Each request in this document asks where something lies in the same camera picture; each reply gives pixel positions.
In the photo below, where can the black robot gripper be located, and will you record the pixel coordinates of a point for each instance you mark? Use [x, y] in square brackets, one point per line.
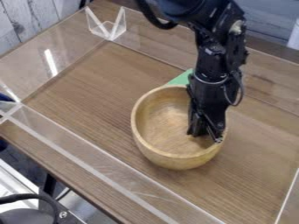
[211, 98]

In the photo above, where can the light wooden bowl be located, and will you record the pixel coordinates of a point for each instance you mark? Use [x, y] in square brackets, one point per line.
[159, 124]

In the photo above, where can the green rectangular block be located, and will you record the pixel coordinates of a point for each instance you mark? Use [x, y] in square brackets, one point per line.
[182, 79]

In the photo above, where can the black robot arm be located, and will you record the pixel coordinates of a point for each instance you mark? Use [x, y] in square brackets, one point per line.
[219, 26]

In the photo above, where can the black table leg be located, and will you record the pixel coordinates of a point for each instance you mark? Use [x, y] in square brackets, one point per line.
[49, 184]

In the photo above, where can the clear acrylic tray enclosure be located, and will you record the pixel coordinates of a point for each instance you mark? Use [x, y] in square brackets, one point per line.
[99, 115]

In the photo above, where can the black metal bracket with screw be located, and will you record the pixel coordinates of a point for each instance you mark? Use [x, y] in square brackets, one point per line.
[65, 217]

